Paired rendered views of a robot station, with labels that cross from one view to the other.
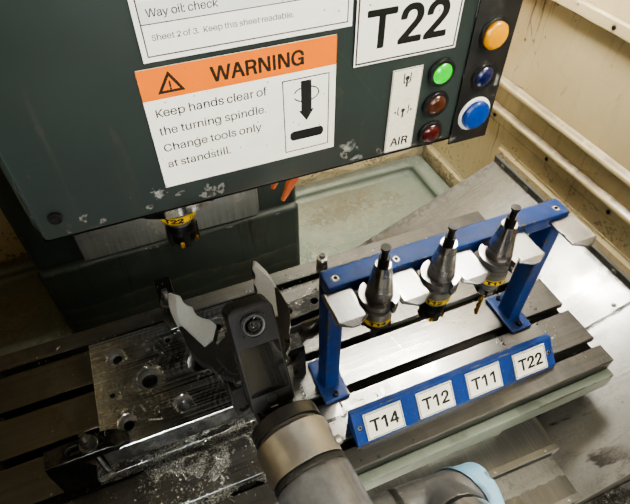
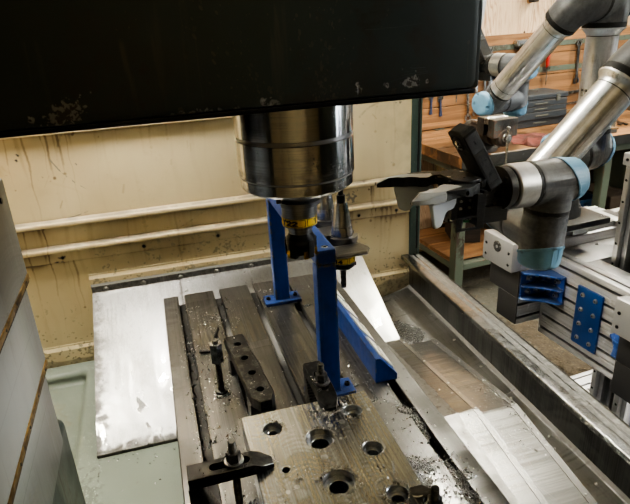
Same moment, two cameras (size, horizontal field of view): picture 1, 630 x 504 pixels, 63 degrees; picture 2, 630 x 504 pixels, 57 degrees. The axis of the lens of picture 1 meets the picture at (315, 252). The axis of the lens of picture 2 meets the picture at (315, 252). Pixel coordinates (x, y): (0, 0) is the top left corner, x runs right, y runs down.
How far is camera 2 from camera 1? 1.07 m
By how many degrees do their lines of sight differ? 69
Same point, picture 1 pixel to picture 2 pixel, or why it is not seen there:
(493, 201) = (136, 308)
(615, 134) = (186, 185)
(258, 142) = not seen: hidden behind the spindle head
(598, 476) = (387, 328)
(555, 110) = (126, 206)
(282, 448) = (525, 168)
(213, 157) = not seen: hidden behind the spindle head
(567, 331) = (304, 281)
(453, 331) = (292, 324)
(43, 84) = not seen: outside the picture
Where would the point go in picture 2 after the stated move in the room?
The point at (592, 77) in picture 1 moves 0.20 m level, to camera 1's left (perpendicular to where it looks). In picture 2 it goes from (141, 163) to (112, 182)
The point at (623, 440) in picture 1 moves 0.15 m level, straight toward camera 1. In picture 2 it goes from (367, 308) to (395, 328)
